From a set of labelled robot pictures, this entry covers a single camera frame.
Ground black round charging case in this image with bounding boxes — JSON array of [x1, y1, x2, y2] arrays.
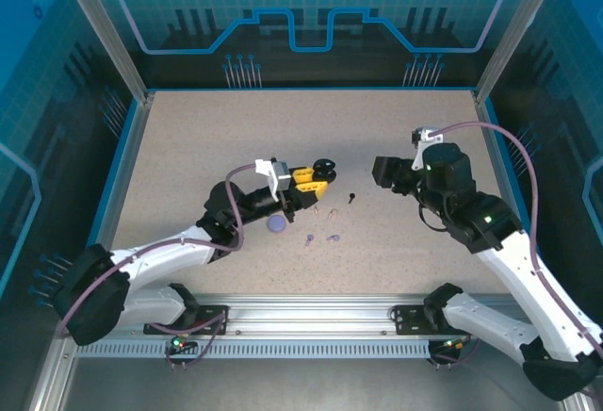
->
[[314, 157, 338, 185]]

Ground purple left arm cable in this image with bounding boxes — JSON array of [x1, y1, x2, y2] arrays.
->
[[58, 164, 259, 370]]

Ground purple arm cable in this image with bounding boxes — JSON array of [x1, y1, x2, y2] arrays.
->
[[58, 164, 259, 370], [435, 121, 603, 370]]

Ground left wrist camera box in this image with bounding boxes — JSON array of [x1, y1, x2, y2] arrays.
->
[[253, 158, 289, 195]]

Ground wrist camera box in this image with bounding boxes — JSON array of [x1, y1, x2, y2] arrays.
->
[[253, 158, 289, 195], [410, 126, 445, 171]]

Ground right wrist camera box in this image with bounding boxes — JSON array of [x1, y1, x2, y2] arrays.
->
[[410, 126, 445, 171]]

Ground aluminium side rail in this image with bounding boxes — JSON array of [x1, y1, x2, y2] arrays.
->
[[473, 92, 560, 302], [77, 92, 156, 302]]

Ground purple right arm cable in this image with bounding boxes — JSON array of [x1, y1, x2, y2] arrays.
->
[[435, 121, 603, 370]]

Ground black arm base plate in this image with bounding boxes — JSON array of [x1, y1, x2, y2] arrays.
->
[[143, 305, 230, 336], [393, 304, 472, 336]]

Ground aluminium front rail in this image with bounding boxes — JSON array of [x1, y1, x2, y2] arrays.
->
[[60, 292, 566, 341]]

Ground aluminium frame post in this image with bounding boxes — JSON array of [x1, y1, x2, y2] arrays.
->
[[52, 0, 155, 104], [473, 0, 569, 104]]

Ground slotted grey cable duct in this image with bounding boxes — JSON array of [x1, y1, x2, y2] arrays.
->
[[74, 340, 437, 359]]

